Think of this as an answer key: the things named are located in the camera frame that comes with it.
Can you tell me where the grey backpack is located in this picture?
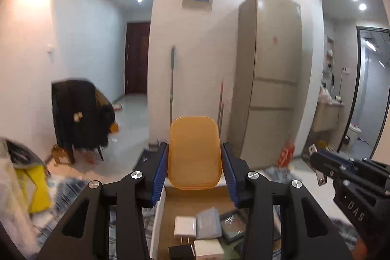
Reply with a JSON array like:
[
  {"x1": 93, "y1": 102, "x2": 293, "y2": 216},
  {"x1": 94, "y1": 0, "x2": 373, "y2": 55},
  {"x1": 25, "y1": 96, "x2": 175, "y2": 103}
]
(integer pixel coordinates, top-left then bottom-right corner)
[{"x1": 6, "y1": 138, "x2": 46, "y2": 170}]

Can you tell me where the red carton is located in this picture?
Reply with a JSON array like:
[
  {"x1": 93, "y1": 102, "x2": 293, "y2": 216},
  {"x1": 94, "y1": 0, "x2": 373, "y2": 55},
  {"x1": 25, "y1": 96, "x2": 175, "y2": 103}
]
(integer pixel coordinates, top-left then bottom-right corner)
[{"x1": 277, "y1": 140, "x2": 296, "y2": 168}]

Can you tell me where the black framed glass door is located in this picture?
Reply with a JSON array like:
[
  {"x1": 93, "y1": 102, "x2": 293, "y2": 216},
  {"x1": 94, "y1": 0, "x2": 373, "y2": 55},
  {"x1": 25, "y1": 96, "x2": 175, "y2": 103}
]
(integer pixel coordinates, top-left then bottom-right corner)
[{"x1": 344, "y1": 26, "x2": 390, "y2": 160}]

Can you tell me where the brown cardboard carton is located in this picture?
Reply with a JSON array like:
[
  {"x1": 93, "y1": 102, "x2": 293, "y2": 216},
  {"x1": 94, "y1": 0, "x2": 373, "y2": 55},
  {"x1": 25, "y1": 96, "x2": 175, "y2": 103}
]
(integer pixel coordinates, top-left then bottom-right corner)
[{"x1": 51, "y1": 144, "x2": 75, "y2": 166}]

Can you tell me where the yellow bag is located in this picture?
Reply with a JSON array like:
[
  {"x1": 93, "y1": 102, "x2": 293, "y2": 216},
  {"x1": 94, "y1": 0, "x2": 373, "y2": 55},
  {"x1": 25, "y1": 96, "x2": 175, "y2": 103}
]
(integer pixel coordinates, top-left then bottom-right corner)
[{"x1": 15, "y1": 165, "x2": 52, "y2": 213}]

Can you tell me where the dark brown door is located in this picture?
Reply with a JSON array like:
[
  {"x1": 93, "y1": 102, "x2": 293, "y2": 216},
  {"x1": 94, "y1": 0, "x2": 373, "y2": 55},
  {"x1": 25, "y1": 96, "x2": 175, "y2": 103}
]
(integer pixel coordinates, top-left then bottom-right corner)
[{"x1": 124, "y1": 21, "x2": 151, "y2": 95}]

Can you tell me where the grey packet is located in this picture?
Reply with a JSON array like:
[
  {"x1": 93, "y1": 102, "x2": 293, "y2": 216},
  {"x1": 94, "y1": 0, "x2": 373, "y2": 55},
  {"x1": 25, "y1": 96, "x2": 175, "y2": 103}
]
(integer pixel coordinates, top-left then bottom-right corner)
[{"x1": 195, "y1": 208, "x2": 223, "y2": 240}]

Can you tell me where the white bin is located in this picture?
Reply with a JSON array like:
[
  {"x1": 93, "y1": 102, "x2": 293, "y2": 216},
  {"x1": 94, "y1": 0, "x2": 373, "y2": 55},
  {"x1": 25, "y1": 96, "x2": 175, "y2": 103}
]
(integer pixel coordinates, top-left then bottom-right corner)
[{"x1": 346, "y1": 123, "x2": 363, "y2": 153}]

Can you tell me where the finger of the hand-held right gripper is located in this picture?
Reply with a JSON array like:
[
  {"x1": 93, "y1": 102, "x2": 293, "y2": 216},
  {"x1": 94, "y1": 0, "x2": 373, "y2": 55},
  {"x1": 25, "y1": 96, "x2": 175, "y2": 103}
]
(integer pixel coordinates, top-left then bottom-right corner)
[
  {"x1": 314, "y1": 149, "x2": 390, "y2": 179},
  {"x1": 310, "y1": 156, "x2": 390, "y2": 196}
]

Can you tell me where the blue plaid cloth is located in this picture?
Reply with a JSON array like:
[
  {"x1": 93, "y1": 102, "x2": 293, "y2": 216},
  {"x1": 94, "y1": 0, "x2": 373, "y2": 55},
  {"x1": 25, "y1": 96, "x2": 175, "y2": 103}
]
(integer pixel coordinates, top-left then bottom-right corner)
[{"x1": 30, "y1": 164, "x2": 361, "y2": 260}]

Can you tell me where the beige vanity cabinet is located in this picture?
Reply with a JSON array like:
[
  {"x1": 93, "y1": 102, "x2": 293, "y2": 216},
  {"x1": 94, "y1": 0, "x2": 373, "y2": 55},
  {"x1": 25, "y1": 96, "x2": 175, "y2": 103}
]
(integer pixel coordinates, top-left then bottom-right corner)
[{"x1": 314, "y1": 102, "x2": 343, "y2": 133}]

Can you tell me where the white square phone charger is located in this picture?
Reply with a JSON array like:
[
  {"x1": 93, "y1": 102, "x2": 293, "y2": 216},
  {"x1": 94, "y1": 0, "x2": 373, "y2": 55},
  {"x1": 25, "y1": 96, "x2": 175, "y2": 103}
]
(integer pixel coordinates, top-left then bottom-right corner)
[{"x1": 174, "y1": 216, "x2": 197, "y2": 245}]

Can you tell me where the black frame display case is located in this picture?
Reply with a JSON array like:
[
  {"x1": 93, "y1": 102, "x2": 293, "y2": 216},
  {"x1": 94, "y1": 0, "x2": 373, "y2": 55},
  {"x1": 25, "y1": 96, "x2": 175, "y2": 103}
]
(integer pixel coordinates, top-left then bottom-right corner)
[{"x1": 220, "y1": 209, "x2": 248, "y2": 244}]

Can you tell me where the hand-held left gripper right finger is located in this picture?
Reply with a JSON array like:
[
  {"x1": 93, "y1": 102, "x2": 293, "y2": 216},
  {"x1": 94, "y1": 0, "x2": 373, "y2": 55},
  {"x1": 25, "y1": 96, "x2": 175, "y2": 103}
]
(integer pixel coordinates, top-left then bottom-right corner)
[{"x1": 221, "y1": 143, "x2": 354, "y2": 260}]

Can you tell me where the red broom handle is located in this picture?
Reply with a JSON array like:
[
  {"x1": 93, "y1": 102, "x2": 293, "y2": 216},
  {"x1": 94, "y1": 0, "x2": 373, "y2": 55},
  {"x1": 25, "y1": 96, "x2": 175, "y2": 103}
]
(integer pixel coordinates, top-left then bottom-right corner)
[{"x1": 217, "y1": 78, "x2": 228, "y2": 133}]

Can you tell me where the pink plastic bag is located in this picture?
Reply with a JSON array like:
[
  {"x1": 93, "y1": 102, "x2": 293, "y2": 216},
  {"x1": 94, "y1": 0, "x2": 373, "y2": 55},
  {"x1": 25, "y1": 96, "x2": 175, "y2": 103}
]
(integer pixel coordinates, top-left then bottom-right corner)
[{"x1": 318, "y1": 86, "x2": 334, "y2": 104}]

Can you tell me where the black phone charger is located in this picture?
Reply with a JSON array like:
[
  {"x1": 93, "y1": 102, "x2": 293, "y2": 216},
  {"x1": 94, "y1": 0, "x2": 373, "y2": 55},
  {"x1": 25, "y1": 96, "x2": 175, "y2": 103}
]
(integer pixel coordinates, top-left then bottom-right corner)
[{"x1": 168, "y1": 244, "x2": 196, "y2": 260}]

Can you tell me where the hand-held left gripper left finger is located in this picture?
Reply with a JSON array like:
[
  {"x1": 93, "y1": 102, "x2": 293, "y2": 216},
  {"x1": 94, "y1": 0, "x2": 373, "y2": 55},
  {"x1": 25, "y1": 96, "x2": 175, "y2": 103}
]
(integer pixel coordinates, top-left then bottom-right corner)
[{"x1": 37, "y1": 143, "x2": 169, "y2": 260}]

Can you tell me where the white plastic bag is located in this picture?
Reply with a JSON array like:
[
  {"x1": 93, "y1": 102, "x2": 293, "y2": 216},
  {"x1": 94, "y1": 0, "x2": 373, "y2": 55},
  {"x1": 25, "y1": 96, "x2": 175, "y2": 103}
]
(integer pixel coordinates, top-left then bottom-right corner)
[{"x1": 0, "y1": 138, "x2": 40, "y2": 248}]

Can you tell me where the grey mop handle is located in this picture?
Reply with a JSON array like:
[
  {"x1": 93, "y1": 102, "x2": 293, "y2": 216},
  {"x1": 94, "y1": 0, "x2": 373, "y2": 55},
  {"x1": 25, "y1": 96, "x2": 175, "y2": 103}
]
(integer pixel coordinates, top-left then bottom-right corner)
[{"x1": 168, "y1": 45, "x2": 177, "y2": 123}]

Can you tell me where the beige refrigerator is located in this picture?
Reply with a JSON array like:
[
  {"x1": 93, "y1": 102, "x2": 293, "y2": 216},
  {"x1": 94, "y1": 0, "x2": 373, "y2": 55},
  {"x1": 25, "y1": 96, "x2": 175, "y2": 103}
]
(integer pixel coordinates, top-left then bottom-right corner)
[{"x1": 228, "y1": 0, "x2": 303, "y2": 171}]

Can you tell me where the black jacket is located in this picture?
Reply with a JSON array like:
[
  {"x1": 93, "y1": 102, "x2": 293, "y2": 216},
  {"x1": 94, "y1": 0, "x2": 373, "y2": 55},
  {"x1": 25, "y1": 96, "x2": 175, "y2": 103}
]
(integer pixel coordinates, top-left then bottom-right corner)
[{"x1": 51, "y1": 79, "x2": 116, "y2": 154}]

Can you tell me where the white rounded plug adapter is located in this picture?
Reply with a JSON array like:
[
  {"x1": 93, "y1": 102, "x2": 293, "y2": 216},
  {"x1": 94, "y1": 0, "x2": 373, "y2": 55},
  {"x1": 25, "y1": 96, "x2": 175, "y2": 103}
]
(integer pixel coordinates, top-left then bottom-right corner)
[{"x1": 194, "y1": 238, "x2": 225, "y2": 259}]

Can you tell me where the orange translucent plastic box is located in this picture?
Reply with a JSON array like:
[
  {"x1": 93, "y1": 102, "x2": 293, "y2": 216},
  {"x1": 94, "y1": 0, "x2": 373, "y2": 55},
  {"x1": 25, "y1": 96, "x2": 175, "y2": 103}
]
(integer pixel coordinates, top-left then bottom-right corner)
[{"x1": 169, "y1": 116, "x2": 222, "y2": 190}]

